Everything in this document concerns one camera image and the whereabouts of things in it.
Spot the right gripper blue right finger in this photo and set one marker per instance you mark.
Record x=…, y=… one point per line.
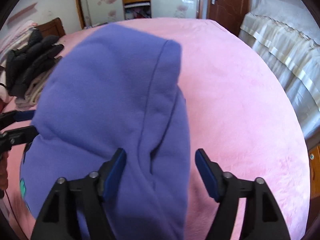
x=262, y=219

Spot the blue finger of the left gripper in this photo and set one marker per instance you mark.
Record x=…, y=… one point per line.
x=9, y=118
x=18, y=136

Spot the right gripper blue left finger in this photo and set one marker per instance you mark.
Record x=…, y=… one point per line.
x=58, y=216

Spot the purple hoodie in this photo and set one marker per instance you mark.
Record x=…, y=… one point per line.
x=116, y=89

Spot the folded beige knit sweater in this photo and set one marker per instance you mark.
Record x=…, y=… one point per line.
x=34, y=91

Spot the stacked folded quilts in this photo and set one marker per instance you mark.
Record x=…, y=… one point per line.
x=16, y=39

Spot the black puffer jacket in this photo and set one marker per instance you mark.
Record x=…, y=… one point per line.
x=25, y=64

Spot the wooden drawer cabinet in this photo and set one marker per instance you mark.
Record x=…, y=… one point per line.
x=314, y=171

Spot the wooden headboard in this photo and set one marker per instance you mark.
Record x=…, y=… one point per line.
x=53, y=27

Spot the floral wardrobe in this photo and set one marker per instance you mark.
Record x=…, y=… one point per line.
x=97, y=12

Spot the white lace covered furniture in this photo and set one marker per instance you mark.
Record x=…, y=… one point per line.
x=286, y=37

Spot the brown wooden door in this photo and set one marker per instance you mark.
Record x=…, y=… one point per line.
x=228, y=13

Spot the wall shelf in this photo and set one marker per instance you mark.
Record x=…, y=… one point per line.
x=21, y=12

